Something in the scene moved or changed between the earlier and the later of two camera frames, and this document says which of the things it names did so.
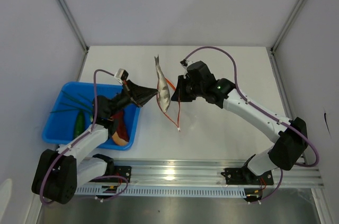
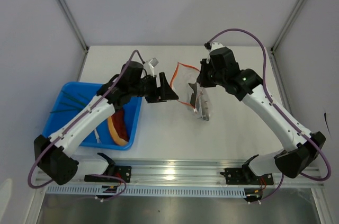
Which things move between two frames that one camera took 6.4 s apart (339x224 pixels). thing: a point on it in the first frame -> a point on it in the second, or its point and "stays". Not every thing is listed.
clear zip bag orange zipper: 172,113 -> 187,91
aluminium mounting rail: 200,172 stays
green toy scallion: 88,109 stays
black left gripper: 137,95 -> 161,94
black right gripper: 179,95 -> 202,79
